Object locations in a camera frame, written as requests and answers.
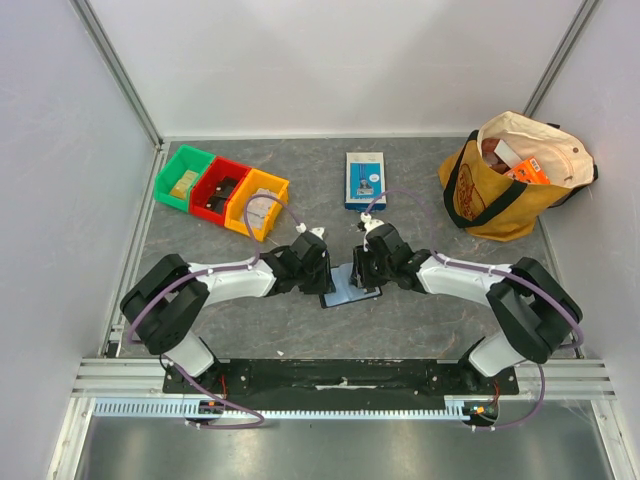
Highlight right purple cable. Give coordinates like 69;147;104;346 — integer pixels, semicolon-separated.
364;188;585;434

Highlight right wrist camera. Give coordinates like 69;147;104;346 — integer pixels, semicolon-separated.
360;212;384;252

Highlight tan blocks in green bin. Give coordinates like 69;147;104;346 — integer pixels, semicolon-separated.
169;170;199;200

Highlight orange box in bag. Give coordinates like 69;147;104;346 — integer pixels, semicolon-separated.
505;157;551;185

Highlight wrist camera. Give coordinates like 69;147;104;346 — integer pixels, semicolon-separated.
295;222;325;240
360;212;384;252

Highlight plastic bags in yellow bin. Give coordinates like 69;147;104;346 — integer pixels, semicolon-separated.
244;188;276;229

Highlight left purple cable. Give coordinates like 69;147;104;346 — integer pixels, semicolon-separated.
128;194;306;431

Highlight yellow canvas tote bag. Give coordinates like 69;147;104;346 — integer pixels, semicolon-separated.
438;111;598;242

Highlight purple cable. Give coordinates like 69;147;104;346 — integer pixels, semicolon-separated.
128;194;306;431
364;188;585;434

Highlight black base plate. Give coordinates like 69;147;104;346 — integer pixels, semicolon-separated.
195;359;519;412

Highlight black parts in red bin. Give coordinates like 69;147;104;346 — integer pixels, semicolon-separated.
205;177;238;215

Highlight green plastic bin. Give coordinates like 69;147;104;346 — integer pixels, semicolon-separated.
154;145;215;212

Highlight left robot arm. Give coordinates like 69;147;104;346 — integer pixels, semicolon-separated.
120;227;335;393

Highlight yellow plastic bin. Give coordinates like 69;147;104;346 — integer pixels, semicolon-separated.
224;168;290;242

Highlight red plastic bin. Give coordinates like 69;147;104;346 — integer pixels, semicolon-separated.
189;156;251;226

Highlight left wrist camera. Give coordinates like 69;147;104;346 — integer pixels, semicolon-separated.
295;222;325;240

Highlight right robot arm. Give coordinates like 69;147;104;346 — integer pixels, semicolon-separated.
351;217;583;394

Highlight blue white box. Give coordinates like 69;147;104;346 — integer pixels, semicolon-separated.
344;152;386;212

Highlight black card holder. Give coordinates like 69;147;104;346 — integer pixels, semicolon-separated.
320;263;382;309

